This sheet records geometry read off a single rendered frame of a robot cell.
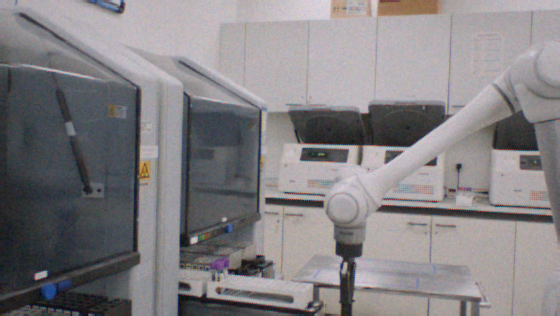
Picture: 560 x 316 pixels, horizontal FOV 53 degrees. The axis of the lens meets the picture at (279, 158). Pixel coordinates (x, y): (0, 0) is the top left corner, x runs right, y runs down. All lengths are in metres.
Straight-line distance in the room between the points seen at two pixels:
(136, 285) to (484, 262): 2.78
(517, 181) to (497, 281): 0.65
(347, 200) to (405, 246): 2.58
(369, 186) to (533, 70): 0.44
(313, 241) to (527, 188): 1.44
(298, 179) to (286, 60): 0.95
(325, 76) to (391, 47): 0.52
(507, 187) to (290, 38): 1.89
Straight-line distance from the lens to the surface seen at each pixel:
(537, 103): 1.37
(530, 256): 3.90
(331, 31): 4.31
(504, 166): 3.86
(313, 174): 3.97
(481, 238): 3.87
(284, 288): 1.63
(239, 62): 4.50
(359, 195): 1.34
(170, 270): 1.64
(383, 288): 1.88
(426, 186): 3.85
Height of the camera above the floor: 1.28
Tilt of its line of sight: 2 degrees down
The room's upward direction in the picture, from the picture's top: 2 degrees clockwise
